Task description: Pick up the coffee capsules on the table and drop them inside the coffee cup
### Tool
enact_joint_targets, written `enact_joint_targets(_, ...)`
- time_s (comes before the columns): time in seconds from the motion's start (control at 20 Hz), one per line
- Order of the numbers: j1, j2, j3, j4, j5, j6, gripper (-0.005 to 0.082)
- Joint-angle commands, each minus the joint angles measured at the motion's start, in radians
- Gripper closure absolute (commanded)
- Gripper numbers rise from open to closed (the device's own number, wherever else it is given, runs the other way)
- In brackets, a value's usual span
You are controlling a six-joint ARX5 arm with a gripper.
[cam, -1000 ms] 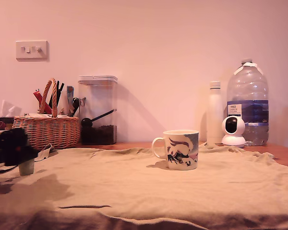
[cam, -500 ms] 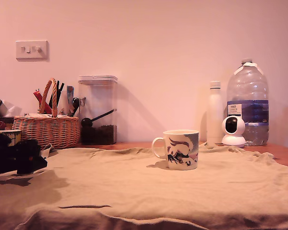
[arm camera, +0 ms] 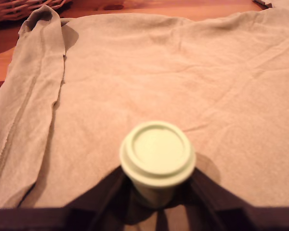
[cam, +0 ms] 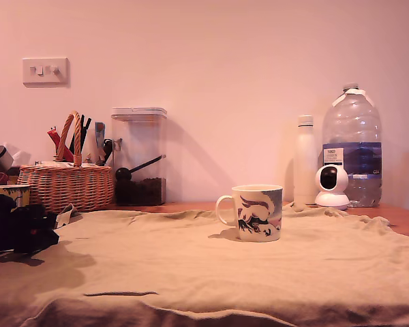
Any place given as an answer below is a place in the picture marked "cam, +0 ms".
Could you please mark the black coffee scoop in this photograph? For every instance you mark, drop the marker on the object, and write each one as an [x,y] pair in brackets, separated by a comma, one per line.
[123,173]

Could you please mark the clear coffee bean container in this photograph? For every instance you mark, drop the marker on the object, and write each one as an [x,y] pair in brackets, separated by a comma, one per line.
[139,143]

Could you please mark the yellow-green mug with hammock print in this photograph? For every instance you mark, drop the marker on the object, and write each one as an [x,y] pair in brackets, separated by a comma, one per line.
[22,197]

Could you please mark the dark printed tissue box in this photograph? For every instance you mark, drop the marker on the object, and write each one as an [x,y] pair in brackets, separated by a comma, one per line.
[1,178]

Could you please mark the white papers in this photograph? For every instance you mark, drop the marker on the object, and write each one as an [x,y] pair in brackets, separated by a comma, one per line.
[61,164]

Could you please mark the red sachet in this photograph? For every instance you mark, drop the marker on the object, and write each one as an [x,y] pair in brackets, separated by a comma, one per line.
[63,150]

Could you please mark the black stick sachet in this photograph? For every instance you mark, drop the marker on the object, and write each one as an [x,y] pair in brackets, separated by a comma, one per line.
[77,136]
[85,133]

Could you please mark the blue sachet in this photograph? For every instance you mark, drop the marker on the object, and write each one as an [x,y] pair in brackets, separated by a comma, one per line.
[100,136]

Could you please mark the beige cloth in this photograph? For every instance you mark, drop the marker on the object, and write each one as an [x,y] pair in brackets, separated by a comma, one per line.
[191,272]

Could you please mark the white mug with creature print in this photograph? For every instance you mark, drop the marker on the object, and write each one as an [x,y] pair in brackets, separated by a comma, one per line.
[259,211]

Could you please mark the white insulated bottle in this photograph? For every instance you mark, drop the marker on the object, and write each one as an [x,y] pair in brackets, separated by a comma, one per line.
[306,163]

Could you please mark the large clear water bottle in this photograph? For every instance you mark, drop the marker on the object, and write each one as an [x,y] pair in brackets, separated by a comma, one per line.
[358,129]

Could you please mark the white wall light switch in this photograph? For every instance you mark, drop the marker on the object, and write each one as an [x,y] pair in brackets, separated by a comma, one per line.
[46,71]

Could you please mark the small white round camera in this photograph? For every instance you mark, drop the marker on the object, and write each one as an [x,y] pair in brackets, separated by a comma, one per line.
[330,197]

